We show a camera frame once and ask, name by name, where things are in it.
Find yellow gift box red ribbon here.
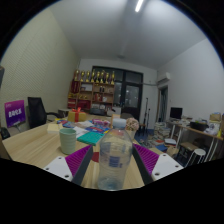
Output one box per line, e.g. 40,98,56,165
67,107,88,123

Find purple sign board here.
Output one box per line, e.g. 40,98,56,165
4,99,27,129

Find pale green cup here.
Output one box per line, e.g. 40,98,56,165
59,128,78,156

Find long wooden desk white legs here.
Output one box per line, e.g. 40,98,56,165
166,119,224,161

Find black office chair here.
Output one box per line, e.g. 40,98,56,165
27,96,63,130

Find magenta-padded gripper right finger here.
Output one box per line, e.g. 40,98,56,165
132,143,184,186

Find wooden stool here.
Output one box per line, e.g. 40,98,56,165
176,142,200,162

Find pink flowers in white pot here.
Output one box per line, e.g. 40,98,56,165
124,117,141,140

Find cardboard box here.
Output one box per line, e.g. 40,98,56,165
209,113,223,123

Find white booklet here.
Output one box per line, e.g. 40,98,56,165
72,125,90,138

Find dark framed glass door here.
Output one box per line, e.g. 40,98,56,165
91,65,144,121

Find wooden shelf unit with trophies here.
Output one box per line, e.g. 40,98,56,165
67,69,116,113

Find flat round red coaster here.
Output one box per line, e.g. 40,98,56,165
90,151,101,164

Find clear plastic water bottle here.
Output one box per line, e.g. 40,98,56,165
97,128,134,192

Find teal book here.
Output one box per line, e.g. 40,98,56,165
77,131,105,147

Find black tripod stand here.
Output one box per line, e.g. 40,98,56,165
142,97,151,133

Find pale yellow notepad block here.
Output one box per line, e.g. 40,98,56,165
46,123,64,135

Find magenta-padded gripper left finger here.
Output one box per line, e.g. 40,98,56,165
43,144,94,187

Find pile of books on floor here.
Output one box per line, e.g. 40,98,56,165
151,121,175,152

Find black tray on desk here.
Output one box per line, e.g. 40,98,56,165
189,121,209,132

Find black computer monitor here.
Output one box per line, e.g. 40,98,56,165
169,106,184,120

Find dark suitcase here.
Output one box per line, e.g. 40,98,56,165
0,65,5,89

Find ceiling tube light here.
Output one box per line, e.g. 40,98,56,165
134,0,145,14

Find white wall air conditioner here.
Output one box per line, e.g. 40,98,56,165
156,72,172,87

